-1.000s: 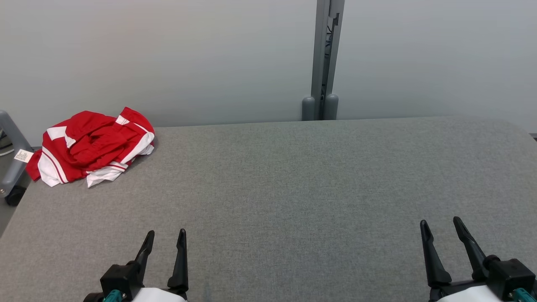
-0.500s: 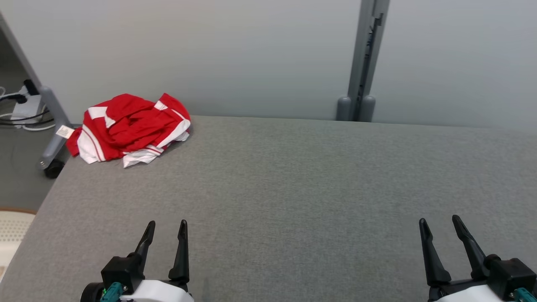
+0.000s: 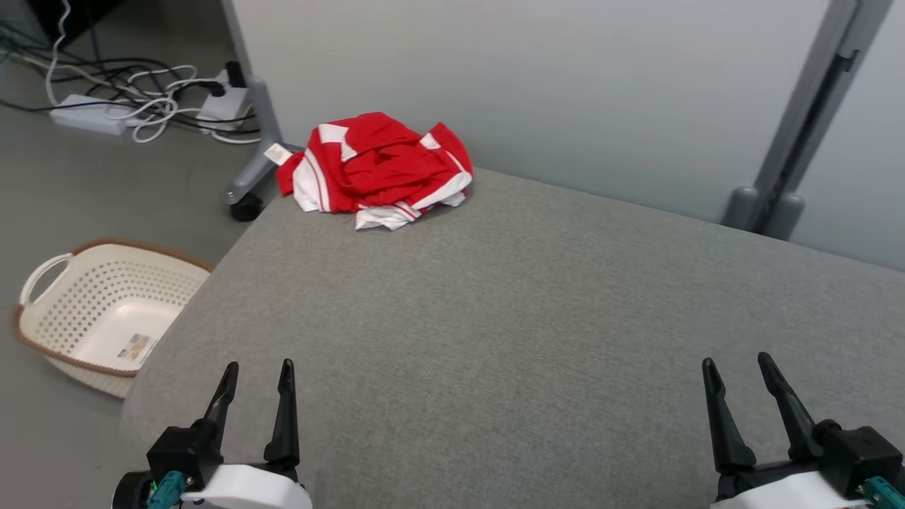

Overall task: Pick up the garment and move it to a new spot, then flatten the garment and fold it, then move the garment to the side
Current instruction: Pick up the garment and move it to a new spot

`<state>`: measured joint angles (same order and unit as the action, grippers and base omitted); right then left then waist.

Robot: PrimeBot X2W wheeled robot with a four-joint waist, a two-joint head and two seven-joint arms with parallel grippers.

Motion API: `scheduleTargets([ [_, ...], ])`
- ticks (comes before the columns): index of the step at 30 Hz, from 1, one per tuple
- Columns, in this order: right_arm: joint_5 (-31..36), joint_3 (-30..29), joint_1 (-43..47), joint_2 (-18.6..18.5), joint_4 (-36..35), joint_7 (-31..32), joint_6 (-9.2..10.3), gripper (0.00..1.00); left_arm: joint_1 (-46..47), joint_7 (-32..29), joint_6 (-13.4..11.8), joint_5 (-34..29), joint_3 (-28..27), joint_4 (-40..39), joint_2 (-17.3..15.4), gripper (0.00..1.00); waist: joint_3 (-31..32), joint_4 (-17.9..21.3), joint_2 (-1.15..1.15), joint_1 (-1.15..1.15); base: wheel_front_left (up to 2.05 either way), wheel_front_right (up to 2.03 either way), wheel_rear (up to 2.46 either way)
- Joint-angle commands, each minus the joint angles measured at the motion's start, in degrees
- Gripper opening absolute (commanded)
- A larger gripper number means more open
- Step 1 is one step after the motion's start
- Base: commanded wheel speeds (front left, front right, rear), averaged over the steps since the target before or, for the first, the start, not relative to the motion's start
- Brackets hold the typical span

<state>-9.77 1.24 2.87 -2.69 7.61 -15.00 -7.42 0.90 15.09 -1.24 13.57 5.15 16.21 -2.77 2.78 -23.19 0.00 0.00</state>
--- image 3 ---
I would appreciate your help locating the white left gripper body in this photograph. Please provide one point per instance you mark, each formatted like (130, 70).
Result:
(247, 488)

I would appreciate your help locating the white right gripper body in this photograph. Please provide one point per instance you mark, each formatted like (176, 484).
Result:
(778, 491)

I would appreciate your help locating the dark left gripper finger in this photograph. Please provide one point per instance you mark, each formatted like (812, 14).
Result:
(223, 399)
(286, 424)

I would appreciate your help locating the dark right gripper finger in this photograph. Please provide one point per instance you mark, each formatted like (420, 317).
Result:
(795, 417)
(725, 431)

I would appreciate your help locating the red white basketball jersey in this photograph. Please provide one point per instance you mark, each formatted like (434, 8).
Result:
(311, 180)

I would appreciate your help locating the basket label sticker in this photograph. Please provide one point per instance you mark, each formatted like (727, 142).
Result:
(136, 348)

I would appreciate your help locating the white perforated laundry basket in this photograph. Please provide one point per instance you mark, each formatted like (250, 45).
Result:
(106, 311)

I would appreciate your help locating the black caster wheel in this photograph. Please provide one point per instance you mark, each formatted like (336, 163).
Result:
(246, 207)

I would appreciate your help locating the white power strip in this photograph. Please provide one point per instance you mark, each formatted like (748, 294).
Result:
(223, 106)
(88, 113)

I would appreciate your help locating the grey partition leg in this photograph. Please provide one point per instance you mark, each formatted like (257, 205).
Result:
(258, 106)

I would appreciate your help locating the black power plug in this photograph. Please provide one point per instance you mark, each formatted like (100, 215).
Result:
(235, 74)

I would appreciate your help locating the dark furniture piece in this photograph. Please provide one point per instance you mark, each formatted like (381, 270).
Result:
(92, 10)

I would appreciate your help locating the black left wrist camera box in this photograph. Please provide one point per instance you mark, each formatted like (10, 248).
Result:
(180, 449)

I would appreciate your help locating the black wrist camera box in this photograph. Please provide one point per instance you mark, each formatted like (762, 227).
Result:
(855, 449)
(180, 449)

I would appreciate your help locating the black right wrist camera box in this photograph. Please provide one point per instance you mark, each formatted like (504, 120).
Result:
(855, 449)

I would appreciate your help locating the grey partition post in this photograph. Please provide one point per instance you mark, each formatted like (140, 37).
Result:
(806, 106)

